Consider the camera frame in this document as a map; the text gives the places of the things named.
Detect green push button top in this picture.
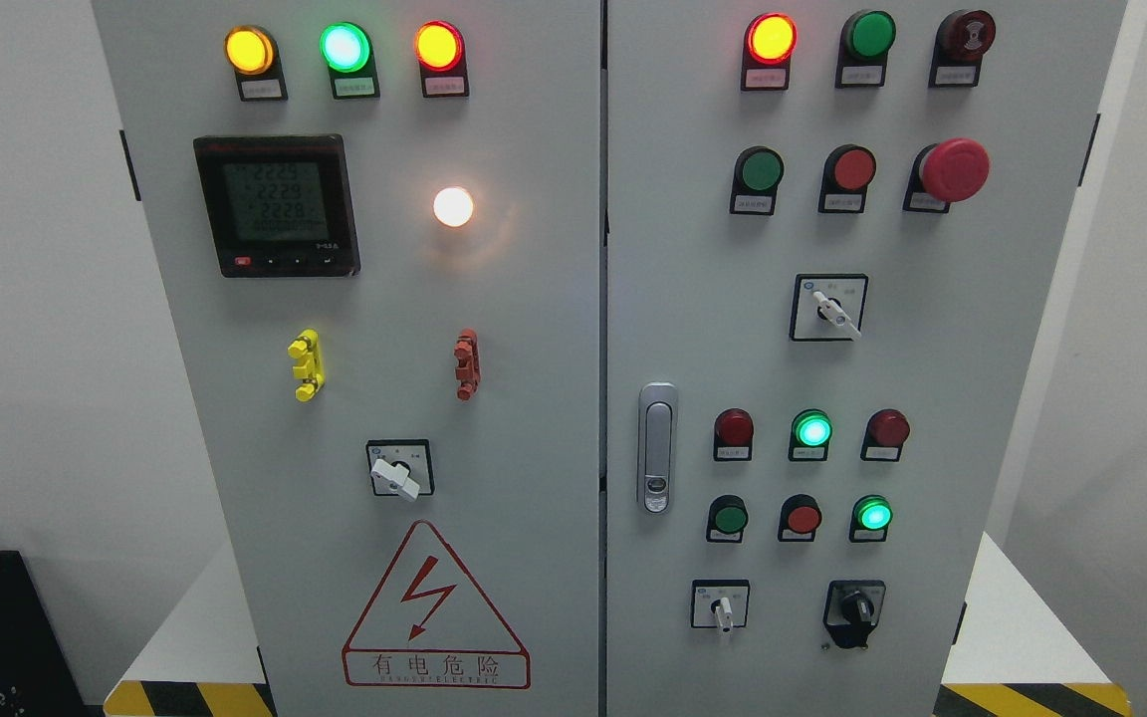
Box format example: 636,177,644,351
834,9,897,89

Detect red lit indicator lamp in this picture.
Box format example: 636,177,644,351
413,20,470,99
739,11,799,92

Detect white selector switch upper right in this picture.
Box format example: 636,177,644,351
791,274,869,342

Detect grey right cabinet door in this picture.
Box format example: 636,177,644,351
604,1,1128,716

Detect grey cabinet door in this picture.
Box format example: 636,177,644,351
93,1,601,716
604,1,1128,716

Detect red electrical hazard sign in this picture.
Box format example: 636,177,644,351
342,519,530,689

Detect yellow lit indicator lamp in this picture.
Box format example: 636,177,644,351
224,26,288,102

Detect red push button second row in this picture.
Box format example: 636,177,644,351
816,142,877,215

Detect red push button lower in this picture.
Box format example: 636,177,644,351
778,494,824,541

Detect red lit indicator lamp right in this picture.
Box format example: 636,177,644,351
739,11,799,92

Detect black digital power meter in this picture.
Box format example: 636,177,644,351
194,134,362,278

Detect green push button second row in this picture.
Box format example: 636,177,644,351
729,145,785,216

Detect white selector switch lower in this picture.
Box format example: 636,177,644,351
689,580,751,634

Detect green lit push button lower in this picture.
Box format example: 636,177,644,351
848,494,895,544

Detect white lit indicator lamp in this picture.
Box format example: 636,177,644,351
432,185,475,228

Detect white selector switch left door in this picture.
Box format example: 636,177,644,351
365,437,436,501

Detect dark red indicator lamp right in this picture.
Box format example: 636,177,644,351
861,408,911,462

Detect dark red indicator lamp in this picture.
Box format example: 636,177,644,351
861,408,911,462
713,408,755,462

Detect green lit lamp middle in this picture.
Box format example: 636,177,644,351
788,408,832,462

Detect silver door latch handle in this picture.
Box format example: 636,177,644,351
635,382,678,516

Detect red emergency stop button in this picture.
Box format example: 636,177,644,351
902,137,992,215

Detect white selector switch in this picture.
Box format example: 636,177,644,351
791,274,869,342
689,580,751,634

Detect green lit indicator lamp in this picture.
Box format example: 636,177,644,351
319,22,379,100

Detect yellow terminal connector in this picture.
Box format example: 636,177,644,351
287,328,325,402

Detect black knob selector switch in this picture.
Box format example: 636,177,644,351
822,580,887,649

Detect white platform hazard striped edge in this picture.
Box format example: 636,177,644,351
102,537,1132,716

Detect grey left cabinet door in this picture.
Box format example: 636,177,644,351
93,1,601,716

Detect red lit indicator lamp left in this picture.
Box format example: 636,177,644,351
413,20,470,99

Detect dark red indicator lamp left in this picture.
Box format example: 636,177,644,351
713,408,755,462

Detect red terminal connector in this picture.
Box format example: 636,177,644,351
452,328,481,402

